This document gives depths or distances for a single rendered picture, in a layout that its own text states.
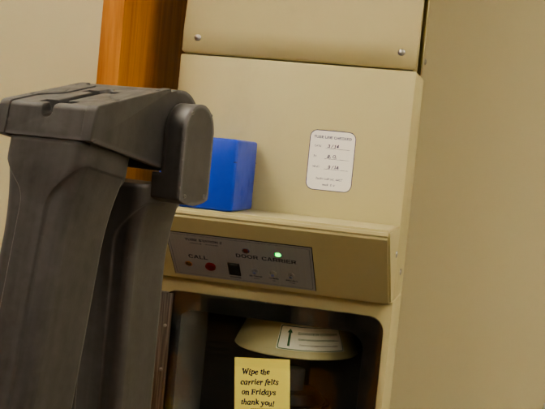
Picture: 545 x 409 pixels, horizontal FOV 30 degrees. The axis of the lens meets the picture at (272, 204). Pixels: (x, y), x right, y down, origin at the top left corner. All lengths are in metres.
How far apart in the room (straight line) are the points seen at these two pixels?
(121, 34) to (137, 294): 0.67
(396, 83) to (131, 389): 0.71
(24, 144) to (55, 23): 1.30
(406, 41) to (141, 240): 0.70
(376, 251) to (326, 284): 0.10
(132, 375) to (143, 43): 0.75
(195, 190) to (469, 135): 1.09
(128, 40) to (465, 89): 0.64
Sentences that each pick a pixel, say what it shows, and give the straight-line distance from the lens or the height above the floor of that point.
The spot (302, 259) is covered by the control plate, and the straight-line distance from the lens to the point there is 1.27.
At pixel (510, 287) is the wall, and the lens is 1.76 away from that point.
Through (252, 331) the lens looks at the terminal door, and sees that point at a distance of 1.36.
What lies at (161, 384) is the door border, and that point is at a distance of 1.41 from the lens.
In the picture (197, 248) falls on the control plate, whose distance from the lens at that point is 1.31.
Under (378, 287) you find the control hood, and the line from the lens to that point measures 1.29.
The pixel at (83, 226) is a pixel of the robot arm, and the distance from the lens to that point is 0.65.
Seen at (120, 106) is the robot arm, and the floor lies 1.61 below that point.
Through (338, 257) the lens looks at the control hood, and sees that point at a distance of 1.26.
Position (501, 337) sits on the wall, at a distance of 1.77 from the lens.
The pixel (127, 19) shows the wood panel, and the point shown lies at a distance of 1.35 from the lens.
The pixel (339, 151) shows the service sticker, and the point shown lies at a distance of 1.34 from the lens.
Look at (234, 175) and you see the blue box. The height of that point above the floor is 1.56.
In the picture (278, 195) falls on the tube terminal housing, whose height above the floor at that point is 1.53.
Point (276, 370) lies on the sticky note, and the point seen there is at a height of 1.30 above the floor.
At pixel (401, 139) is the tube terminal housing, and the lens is 1.33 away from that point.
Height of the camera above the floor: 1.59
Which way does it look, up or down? 3 degrees down
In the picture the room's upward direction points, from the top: 6 degrees clockwise
